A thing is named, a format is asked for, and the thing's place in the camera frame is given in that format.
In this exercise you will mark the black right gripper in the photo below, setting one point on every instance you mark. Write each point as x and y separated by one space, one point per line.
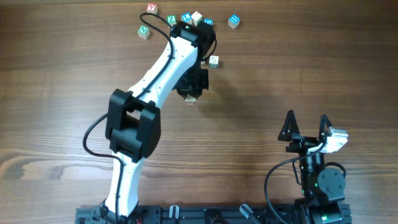
301 143

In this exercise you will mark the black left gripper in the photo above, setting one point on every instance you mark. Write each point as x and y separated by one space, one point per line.
185 89

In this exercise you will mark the red picture wooden block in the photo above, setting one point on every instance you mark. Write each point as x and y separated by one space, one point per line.
190 100

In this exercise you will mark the green sided wooden block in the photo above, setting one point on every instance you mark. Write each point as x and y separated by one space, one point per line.
213 61

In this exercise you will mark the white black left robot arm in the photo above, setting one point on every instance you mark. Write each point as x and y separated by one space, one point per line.
133 125

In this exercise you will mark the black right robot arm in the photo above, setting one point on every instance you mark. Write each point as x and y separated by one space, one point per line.
322 183

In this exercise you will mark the blue D wooden block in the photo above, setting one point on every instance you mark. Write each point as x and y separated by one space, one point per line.
208 21

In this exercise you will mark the plain top wooden block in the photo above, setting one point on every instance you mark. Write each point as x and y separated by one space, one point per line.
196 18

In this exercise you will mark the blue L wooden block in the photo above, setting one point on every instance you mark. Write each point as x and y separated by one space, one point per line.
187 18

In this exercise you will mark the green Z wooden block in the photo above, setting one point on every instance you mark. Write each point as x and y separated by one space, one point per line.
171 20

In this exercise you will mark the green N wooden block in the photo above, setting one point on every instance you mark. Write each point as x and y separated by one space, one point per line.
143 32

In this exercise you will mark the blue lone wooden block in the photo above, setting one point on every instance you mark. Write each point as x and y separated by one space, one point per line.
233 21

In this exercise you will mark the red Y wooden block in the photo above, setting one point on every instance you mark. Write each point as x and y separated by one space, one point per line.
151 8

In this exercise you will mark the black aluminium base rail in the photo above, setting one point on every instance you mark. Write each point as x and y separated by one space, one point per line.
154 214

